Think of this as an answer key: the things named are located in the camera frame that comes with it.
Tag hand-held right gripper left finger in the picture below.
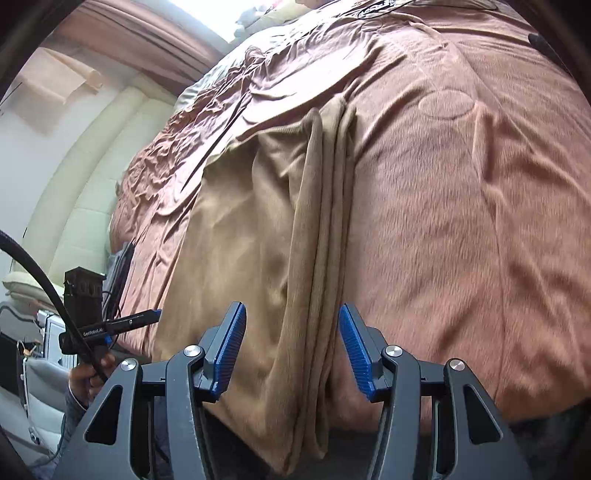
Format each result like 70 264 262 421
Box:
53 301 247 480

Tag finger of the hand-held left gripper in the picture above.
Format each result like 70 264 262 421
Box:
104 308 162 334

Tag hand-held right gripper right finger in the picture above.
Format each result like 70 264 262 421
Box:
338 303 536 480

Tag tan printed t-shirt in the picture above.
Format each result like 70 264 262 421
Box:
150 95 359 476

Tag person's left forearm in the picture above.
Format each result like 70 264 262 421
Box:
54 385 91 467

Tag grey folded clothes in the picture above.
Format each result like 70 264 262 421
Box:
106 240 137 320

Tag black folded clothes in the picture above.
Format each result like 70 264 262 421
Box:
527 32 562 61

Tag person's left hand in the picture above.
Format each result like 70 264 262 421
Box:
68 353 116 409

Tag cream cushion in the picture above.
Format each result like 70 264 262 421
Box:
2 271 66 308

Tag black bag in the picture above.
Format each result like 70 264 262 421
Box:
0 332 25 396

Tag grey chair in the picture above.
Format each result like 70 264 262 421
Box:
18 355 71 446

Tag cream padded headboard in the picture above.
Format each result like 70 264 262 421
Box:
46 76 181 287

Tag brown blanket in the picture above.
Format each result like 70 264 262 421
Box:
108 0 591 423

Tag cream hanging cloth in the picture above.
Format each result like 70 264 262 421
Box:
9 46 105 136

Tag dark grey shaggy rug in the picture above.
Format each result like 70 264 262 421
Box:
503 406 588 480

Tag light grey bed sheet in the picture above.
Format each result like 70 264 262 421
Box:
173 44 260 112

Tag pink curtain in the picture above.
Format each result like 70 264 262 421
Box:
51 0 227 96

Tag white plush toy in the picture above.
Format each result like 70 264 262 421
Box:
233 9 260 38

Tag bright window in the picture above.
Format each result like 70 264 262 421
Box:
198 0 297 45

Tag cream bear print pillow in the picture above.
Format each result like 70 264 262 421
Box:
256 0 315 27

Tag black braided cable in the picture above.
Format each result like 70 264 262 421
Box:
0 233 110 385

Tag thin black cables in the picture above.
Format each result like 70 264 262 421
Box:
355 0 504 20

